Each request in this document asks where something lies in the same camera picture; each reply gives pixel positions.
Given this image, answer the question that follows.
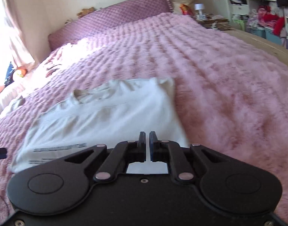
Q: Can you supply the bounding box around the dark hair tie on blanket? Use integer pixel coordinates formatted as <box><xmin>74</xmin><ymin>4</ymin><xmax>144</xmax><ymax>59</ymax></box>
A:
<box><xmin>45</xmin><ymin>64</ymin><xmax>63</xmax><ymax>78</ymax></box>

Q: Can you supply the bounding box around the navy patterned pillow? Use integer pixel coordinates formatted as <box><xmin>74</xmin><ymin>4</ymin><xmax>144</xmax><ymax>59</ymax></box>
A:
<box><xmin>4</xmin><ymin>62</ymin><xmax>15</xmax><ymax>87</ymax></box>

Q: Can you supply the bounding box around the orange plush toy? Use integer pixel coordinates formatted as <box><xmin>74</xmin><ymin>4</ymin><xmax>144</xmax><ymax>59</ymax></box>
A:
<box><xmin>12</xmin><ymin>68</ymin><xmax>28</xmax><ymax>81</ymax></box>

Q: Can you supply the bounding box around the brown teddy bear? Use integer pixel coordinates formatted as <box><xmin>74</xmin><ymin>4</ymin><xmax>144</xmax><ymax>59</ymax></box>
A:
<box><xmin>77</xmin><ymin>7</ymin><xmax>95</xmax><ymax>18</ymax></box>

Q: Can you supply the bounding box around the red snack bag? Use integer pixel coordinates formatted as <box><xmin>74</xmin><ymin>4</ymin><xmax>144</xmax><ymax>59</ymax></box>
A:
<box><xmin>179</xmin><ymin>4</ymin><xmax>194</xmax><ymax>17</ymax></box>

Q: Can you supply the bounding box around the white wardrobe shelving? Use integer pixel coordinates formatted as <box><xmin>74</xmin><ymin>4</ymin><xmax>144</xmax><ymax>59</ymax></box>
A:
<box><xmin>227</xmin><ymin>0</ymin><xmax>288</xmax><ymax>49</ymax></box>

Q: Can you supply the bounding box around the purple quilted headboard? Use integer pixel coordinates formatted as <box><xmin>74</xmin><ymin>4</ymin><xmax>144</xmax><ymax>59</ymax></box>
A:
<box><xmin>48</xmin><ymin>0</ymin><xmax>173</xmax><ymax>51</ymax></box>

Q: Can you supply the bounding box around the pink fluffy bed blanket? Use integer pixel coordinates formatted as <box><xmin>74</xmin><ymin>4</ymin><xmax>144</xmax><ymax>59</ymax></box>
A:
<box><xmin>0</xmin><ymin>13</ymin><xmax>288</xmax><ymax>223</ymax></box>

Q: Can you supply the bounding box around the white bedside lamp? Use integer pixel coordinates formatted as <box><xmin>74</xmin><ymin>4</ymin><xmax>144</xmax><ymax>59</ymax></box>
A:
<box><xmin>194</xmin><ymin>4</ymin><xmax>205</xmax><ymax>20</ymax></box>

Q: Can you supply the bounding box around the pink window curtain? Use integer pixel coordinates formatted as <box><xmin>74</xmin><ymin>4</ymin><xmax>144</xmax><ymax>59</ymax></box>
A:
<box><xmin>2</xmin><ymin>0</ymin><xmax>36</xmax><ymax>70</ymax></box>

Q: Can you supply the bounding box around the white shirt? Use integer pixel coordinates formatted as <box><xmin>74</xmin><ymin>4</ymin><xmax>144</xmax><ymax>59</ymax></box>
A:
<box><xmin>11</xmin><ymin>78</ymin><xmax>189</xmax><ymax>173</ymax></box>

